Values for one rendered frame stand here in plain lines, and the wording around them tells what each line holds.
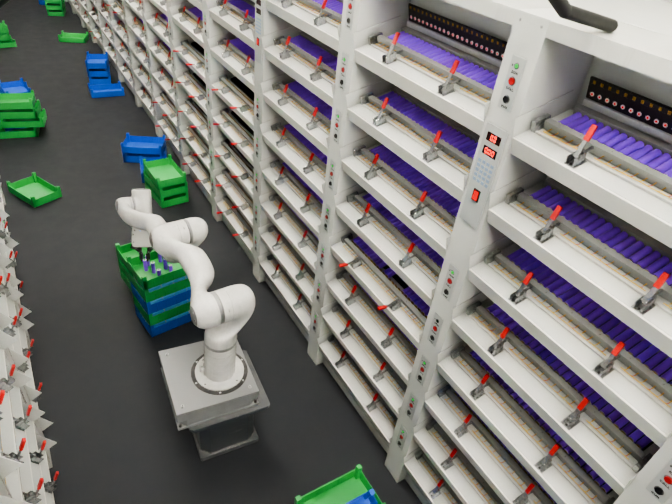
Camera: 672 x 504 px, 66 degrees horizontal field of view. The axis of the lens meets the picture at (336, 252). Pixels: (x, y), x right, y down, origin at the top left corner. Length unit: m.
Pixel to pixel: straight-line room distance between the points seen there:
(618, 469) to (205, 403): 1.36
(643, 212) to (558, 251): 0.23
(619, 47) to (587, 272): 0.47
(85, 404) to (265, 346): 0.86
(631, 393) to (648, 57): 0.70
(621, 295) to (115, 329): 2.36
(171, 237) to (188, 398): 0.61
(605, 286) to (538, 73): 0.49
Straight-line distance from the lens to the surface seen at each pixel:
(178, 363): 2.18
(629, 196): 1.18
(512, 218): 1.38
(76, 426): 2.57
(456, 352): 1.76
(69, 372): 2.78
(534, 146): 1.29
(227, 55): 2.96
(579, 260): 1.30
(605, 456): 1.48
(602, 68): 1.41
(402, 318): 1.87
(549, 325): 1.41
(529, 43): 1.28
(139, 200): 2.47
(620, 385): 1.35
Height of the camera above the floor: 2.02
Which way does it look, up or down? 37 degrees down
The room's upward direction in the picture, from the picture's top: 7 degrees clockwise
